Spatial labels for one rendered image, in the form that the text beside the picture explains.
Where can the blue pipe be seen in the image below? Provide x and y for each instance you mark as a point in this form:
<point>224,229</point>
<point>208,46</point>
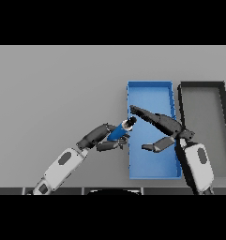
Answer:
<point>120,131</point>

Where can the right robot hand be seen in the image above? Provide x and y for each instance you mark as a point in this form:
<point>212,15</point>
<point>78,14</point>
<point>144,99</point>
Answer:
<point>166,125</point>

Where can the blue bin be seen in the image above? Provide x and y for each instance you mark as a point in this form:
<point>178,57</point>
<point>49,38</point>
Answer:
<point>152,131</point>

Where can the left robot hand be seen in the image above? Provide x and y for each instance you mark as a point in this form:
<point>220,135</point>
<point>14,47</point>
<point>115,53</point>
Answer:
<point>95,137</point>

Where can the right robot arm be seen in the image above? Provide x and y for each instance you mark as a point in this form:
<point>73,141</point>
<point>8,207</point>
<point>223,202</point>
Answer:
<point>197,168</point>

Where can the dark grey bin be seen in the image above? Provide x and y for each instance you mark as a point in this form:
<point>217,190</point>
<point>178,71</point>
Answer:
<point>208,128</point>

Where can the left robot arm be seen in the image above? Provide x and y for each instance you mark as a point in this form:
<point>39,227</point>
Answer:
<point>63,167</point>

